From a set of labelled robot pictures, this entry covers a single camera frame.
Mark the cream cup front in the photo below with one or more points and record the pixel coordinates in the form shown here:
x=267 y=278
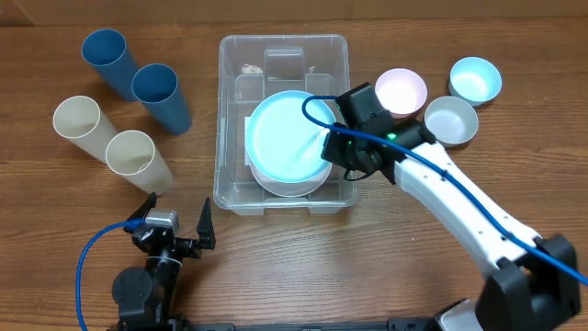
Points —
x=134 y=156

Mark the light blue plate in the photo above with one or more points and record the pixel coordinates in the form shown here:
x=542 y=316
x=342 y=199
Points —
x=280 y=140

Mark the cream cup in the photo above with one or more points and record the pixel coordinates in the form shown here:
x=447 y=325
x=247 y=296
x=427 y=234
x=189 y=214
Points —
x=134 y=156
x=81 y=121

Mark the clear plastic storage bin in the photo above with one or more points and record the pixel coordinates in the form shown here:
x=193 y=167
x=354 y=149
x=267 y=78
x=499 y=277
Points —
x=252 y=68

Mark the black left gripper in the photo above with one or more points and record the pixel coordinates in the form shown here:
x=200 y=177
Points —
x=204 y=227

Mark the dark blue cup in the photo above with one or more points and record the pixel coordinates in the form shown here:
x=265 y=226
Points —
x=107 y=51
x=157 y=87

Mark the cream cup rear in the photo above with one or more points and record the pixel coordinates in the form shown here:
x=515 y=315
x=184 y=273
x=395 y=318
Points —
x=81 y=121

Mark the dark blue cup front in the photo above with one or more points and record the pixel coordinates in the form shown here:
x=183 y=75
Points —
x=157 y=87

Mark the pink bowl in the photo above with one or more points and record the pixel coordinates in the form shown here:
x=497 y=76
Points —
x=401 y=91

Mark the light blue bowl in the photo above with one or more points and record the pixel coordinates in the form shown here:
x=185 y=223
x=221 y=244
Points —
x=475 y=80

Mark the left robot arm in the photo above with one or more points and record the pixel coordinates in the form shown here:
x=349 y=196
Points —
x=145 y=295

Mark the pink plate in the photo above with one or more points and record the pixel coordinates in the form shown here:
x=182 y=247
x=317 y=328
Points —
x=294 y=188

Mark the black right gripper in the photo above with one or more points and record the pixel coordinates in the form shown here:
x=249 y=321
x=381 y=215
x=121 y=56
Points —
x=334 y=148

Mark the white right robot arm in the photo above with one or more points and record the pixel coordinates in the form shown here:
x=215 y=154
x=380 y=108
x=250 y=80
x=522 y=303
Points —
x=530 y=283

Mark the dark blue cup rear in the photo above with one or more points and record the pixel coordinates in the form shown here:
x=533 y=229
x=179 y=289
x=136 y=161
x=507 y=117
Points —
x=107 y=51

